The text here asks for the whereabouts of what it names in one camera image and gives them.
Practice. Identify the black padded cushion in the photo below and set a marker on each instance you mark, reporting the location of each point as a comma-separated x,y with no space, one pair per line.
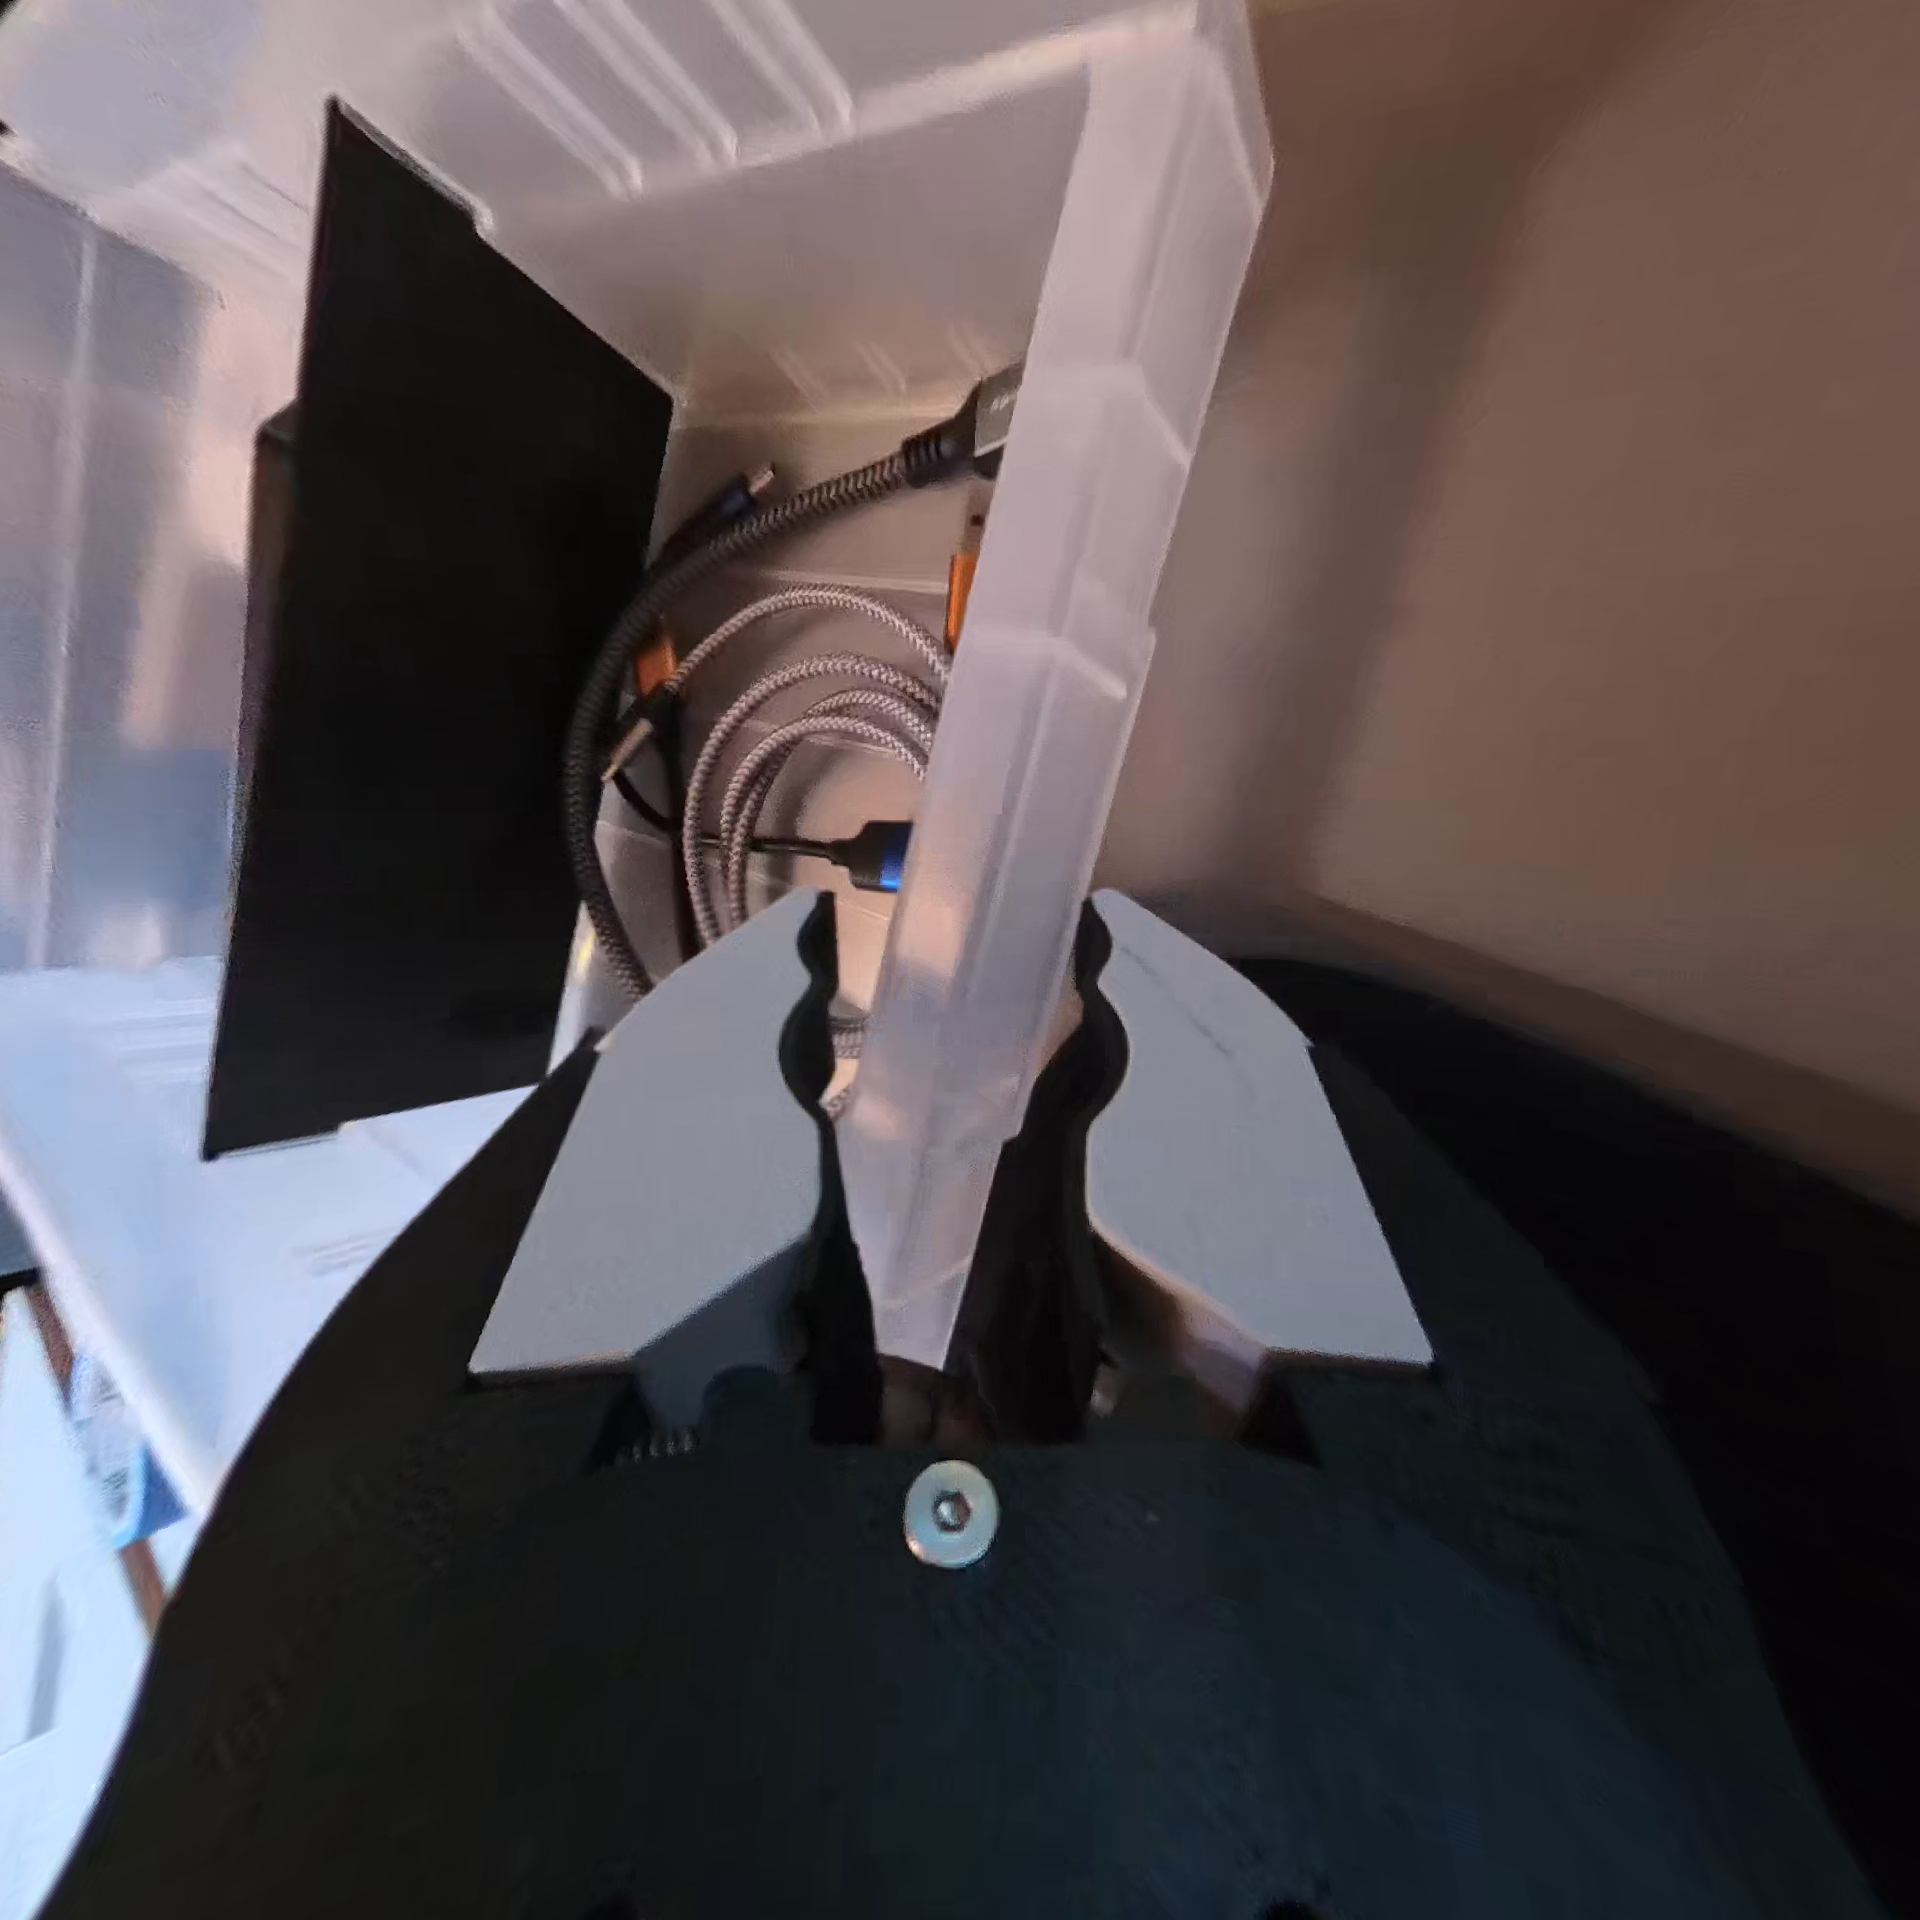
1724,1276

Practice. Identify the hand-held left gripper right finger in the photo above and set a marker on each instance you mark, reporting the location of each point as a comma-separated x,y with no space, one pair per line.
1245,1201

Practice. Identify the clear plastic box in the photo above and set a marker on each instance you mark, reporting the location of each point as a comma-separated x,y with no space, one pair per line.
1050,675

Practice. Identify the person's left hand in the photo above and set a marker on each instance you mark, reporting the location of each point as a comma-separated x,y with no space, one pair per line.
922,1403

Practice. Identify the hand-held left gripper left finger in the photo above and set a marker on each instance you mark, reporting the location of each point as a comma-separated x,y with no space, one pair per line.
661,1201

